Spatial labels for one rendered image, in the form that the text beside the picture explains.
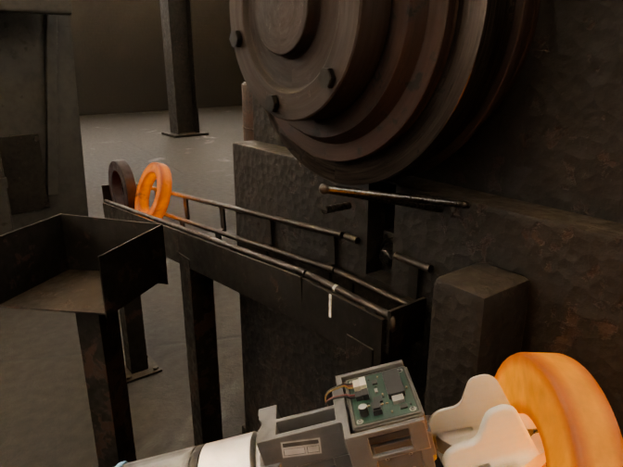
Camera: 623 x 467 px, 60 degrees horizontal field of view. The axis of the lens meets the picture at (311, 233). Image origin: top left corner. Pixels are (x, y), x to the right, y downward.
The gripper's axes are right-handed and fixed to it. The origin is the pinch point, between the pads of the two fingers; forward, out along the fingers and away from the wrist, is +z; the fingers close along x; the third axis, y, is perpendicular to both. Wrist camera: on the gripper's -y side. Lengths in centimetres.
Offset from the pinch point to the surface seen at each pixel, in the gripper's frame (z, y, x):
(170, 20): -144, 107, 714
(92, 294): -61, -4, 69
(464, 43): 7.3, 26.5, 28.3
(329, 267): -13, -6, 56
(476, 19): 8.6, 28.5, 27.1
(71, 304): -63, -3, 65
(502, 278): 7.1, -1.3, 27.8
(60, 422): -106, -54, 108
